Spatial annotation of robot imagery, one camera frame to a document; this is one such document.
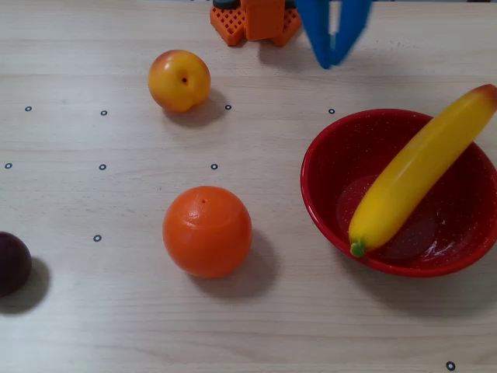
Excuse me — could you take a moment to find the yellow toy banana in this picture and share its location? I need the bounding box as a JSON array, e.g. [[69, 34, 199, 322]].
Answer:
[[348, 83, 497, 259]]

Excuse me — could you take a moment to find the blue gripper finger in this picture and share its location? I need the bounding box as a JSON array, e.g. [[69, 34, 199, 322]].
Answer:
[[332, 0, 374, 68], [294, 0, 335, 71]]

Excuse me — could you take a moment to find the yellow red toy peach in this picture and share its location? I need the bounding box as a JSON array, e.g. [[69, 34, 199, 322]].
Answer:
[[147, 49, 212, 113]]

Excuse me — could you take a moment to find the red speckled bowl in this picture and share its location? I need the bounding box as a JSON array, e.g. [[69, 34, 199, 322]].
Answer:
[[300, 108, 497, 279]]

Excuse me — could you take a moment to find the dark purple toy plum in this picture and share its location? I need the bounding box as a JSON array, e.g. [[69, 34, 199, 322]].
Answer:
[[0, 232, 33, 298]]

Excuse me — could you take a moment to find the orange toy fruit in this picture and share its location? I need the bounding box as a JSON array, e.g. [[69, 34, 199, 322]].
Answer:
[[162, 185, 253, 279]]

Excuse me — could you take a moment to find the orange robot base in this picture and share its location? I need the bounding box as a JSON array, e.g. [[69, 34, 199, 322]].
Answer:
[[209, 0, 303, 48]]

